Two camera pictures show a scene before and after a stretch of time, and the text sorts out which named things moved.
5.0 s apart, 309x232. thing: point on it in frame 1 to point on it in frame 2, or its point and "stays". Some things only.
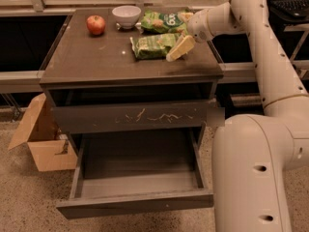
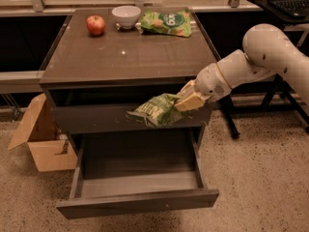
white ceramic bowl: x=126 y=15 stays
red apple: x=96 y=24 stays
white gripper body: x=197 y=27 to x=211 y=80
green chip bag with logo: x=167 y=21 stays
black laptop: x=290 y=2 stays
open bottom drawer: x=137 y=172 stays
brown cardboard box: x=49 y=148 stays
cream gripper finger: x=183 y=45 to x=193 y=101
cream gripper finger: x=186 y=14 to x=189 y=89
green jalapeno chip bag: x=154 y=46 to x=159 y=111
